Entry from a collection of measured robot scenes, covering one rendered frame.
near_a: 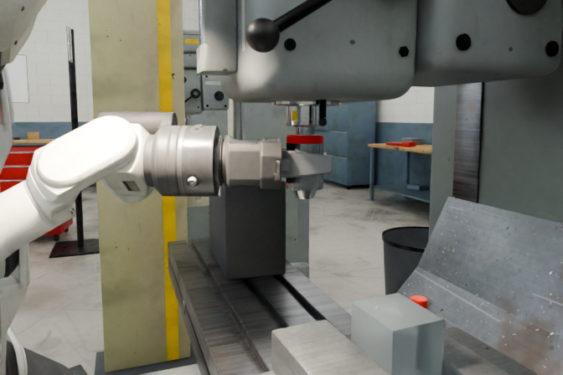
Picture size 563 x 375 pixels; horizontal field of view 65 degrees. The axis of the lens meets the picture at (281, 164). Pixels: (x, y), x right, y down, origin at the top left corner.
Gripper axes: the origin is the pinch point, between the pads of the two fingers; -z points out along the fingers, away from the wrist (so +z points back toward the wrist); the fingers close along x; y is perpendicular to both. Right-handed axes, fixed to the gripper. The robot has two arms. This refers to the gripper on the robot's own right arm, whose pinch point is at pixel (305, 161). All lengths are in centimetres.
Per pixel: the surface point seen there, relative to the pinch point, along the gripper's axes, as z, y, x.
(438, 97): -28.4, -9.8, 31.1
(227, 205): 12.3, 10.9, 26.2
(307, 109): 0.0, -6.5, -2.4
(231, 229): 11.5, 15.6, 26.4
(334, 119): -115, -3, 757
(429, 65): -13.0, -11.4, -6.0
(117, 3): 75, -57, 156
